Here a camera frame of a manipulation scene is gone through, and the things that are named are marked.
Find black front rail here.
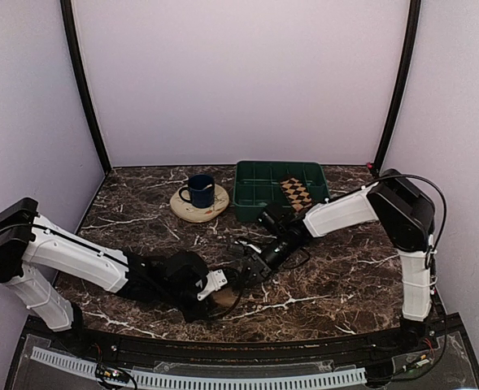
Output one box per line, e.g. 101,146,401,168
47,324,439,369

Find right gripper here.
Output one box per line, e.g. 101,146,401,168
236,234,300,290

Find brown argyle sock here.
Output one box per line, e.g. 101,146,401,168
280,175,313,213

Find white slotted cable duct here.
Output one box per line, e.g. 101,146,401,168
30,347,367,389

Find green divided plastic tray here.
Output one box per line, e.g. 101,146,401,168
233,160,329,223

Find black frame post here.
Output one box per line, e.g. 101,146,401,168
370,0,422,177
59,0,112,176

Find left black frame post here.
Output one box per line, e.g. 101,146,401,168
59,0,112,176

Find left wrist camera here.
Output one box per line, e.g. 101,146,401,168
195,269,228,301

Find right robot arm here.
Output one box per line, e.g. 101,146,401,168
244,169,443,353

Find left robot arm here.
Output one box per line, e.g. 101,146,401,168
0,197,238,354

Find right black frame post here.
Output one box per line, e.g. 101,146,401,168
370,0,422,177

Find cream round coaster plate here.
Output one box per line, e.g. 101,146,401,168
170,184,229,223

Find dark blue enamel mug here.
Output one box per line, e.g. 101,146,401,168
178,174,216,209

